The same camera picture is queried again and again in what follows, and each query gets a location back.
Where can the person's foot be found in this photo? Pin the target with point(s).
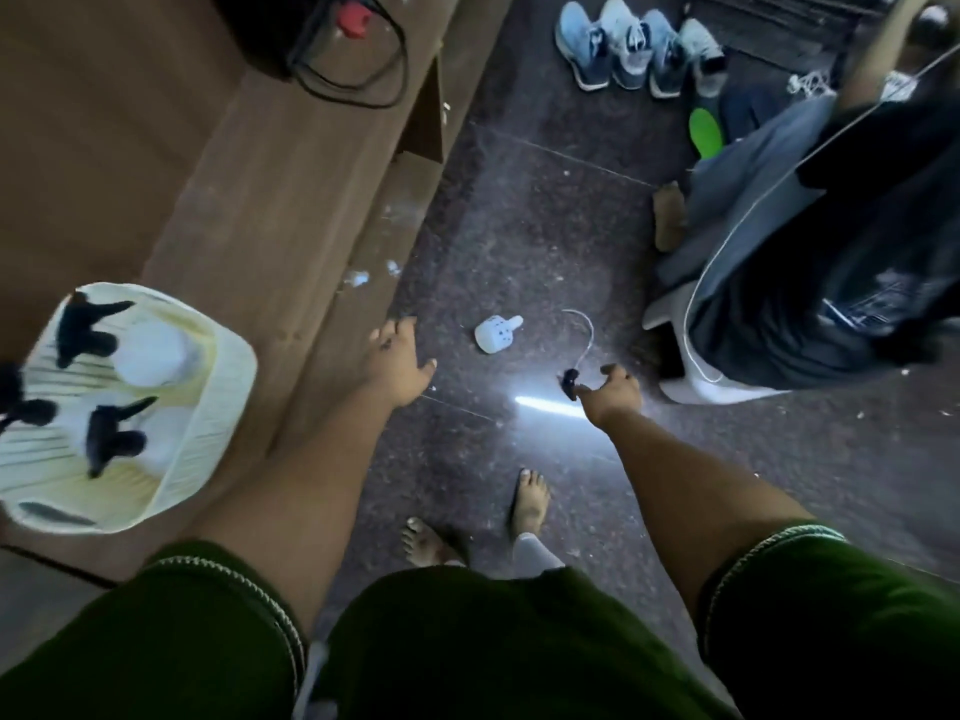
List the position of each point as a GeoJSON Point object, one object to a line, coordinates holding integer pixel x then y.
{"type": "Point", "coordinates": [669, 217]}
{"type": "Point", "coordinates": [529, 503]}
{"type": "Point", "coordinates": [427, 545]}

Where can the person's right hand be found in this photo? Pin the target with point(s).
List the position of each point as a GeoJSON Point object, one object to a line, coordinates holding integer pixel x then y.
{"type": "Point", "coordinates": [615, 401]}

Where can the green shoe insole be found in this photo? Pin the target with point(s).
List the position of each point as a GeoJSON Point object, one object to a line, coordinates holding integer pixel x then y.
{"type": "Point", "coordinates": [706, 132]}

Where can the brown wooden workbench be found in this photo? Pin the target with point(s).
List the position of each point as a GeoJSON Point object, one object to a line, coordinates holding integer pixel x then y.
{"type": "Point", "coordinates": [247, 194]}

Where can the blue sneaker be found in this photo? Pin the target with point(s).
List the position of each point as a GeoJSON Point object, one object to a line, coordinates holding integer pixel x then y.
{"type": "Point", "coordinates": [705, 59]}
{"type": "Point", "coordinates": [581, 44]}
{"type": "Point", "coordinates": [628, 41]}
{"type": "Point", "coordinates": [664, 56]}

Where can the person's right forearm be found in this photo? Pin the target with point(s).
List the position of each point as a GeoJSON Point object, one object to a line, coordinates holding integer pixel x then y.
{"type": "Point", "coordinates": [682, 494]}

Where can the white plastic chair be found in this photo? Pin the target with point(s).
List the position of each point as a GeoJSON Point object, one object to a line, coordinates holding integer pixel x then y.
{"type": "Point", "coordinates": [709, 389]}

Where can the person's right foot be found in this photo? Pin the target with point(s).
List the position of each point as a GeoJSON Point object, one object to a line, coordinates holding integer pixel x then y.
{"type": "Point", "coordinates": [529, 503]}

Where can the black device with red button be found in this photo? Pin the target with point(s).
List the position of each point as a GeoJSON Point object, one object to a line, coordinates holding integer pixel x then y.
{"type": "Point", "coordinates": [262, 26]}

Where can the person's left hand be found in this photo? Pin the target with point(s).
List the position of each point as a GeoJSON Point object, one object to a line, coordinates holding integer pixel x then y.
{"type": "Point", "coordinates": [394, 367]}

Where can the black lamp holder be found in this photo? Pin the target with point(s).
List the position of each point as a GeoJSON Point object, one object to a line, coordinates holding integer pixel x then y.
{"type": "Point", "coordinates": [22, 408]}
{"type": "Point", "coordinates": [111, 436]}

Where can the person's green shirt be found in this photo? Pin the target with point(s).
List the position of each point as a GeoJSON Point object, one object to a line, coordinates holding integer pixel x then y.
{"type": "Point", "coordinates": [480, 652]}

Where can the person's left forearm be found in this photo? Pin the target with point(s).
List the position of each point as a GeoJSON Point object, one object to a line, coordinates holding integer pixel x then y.
{"type": "Point", "coordinates": [315, 494]}

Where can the person's left thumb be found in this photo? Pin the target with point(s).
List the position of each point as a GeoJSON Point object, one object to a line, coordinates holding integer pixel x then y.
{"type": "Point", "coordinates": [427, 372]}

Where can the white bulb dome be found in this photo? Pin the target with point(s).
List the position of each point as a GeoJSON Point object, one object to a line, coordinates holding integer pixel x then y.
{"type": "Point", "coordinates": [154, 352]}

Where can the white plastic basket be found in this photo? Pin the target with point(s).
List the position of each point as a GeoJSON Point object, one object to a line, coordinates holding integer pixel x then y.
{"type": "Point", "coordinates": [202, 434]}

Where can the person's left foot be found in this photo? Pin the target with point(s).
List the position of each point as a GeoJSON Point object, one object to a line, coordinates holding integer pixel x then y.
{"type": "Point", "coordinates": [427, 545]}

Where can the person's right thumb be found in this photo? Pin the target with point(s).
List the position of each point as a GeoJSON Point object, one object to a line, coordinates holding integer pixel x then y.
{"type": "Point", "coordinates": [586, 393]}

